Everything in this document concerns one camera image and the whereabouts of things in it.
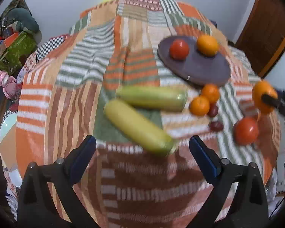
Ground dark red grape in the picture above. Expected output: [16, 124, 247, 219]
[207, 104, 219, 118]
[208, 121, 224, 132]

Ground yellow sugarcane piece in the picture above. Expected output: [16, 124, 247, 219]
[116, 85, 188, 112]
[103, 99, 178, 157]

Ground small mandarin front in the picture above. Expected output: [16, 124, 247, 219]
[189, 96, 210, 116]

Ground dark green cushion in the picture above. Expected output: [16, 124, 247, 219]
[4, 8, 40, 34]

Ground large red tomato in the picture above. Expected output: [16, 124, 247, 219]
[233, 117, 259, 146]

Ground green floral box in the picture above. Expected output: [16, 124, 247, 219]
[0, 31, 37, 75]

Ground purple ceramic plate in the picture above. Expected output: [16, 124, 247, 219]
[158, 36, 231, 86]

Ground patchwork striped bedspread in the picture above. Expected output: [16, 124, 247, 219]
[0, 0, 282, 228]

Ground pink toy figure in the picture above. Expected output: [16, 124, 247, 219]
[0, 70, 17, 99]

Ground small red tomato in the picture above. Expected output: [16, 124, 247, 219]
[169, 39, 189, 61]

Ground camouflage pillow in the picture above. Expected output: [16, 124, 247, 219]
[0, 0, 32, 25]

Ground brown wooden door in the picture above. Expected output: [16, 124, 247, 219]
[235, 0, 285, 77]

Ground small mandarin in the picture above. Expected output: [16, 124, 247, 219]
[189, 96, 210, 116]
[201, 83, 220, 104]

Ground large orange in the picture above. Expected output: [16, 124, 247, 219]
[252, 80, 279, 114]
[197, 35, 219, 57]

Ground yellow sugarcane piece front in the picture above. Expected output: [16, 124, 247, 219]
[103, 99, 178, 157]

